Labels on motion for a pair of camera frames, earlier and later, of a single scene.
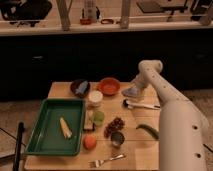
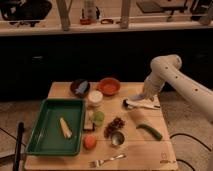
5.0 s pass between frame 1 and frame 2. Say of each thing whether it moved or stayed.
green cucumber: stayed
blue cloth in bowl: stayed
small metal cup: stayed
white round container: stayed
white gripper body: moved
